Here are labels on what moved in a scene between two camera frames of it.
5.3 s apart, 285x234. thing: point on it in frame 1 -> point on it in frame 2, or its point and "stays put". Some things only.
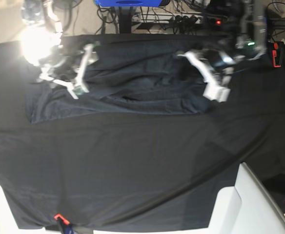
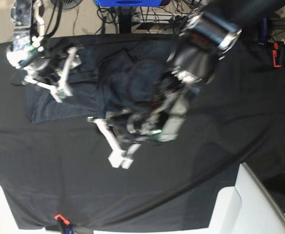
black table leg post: x=125 y=13 stays put
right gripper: x=217 y=59 -> x=134 y=125
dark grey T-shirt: x=131 y=74 stays put
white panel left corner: x=0 y=218 stays put
